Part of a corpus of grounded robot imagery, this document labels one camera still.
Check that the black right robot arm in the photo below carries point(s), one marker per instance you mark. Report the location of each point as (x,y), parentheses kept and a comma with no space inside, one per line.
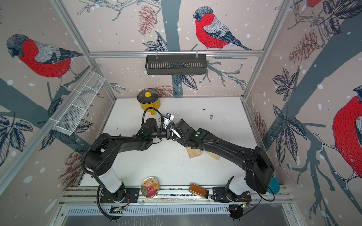
(255,162)

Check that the teal round disc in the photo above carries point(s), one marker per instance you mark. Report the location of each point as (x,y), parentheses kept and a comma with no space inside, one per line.
(274,186)

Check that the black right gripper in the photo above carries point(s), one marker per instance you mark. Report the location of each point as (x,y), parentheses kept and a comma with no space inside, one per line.
(181,141)

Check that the yellow pot with lid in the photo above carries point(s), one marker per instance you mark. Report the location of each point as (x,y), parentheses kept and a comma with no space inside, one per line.
(149,98)

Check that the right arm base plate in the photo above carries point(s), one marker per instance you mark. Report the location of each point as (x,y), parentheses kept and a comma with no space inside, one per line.
(225,195)

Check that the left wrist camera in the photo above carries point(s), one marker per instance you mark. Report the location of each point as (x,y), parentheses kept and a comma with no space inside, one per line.
(168,118)

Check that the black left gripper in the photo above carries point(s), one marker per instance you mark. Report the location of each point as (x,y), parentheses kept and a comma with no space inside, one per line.
(168,133)

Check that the brown leather case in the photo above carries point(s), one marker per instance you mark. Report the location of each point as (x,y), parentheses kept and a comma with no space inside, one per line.
(198,190)

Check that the pale wooden block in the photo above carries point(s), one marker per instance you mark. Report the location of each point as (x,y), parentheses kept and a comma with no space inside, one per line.
(193,153)

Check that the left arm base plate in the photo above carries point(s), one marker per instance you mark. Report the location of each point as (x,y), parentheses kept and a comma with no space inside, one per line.
(130,195)

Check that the round colourful tin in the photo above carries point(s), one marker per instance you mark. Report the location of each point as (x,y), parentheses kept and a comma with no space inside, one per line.
(150,187)

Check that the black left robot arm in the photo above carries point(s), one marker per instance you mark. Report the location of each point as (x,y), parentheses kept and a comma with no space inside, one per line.
(98,160)

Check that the wooden handle claw hammer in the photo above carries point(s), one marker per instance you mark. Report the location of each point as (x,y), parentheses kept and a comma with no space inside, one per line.
(212,155)

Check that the white wire mesh shelf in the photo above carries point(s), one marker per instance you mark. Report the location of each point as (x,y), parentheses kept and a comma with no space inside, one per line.
(80,100)

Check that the black hanging wire basket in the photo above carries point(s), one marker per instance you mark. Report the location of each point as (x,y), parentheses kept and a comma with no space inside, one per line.
(176,64)

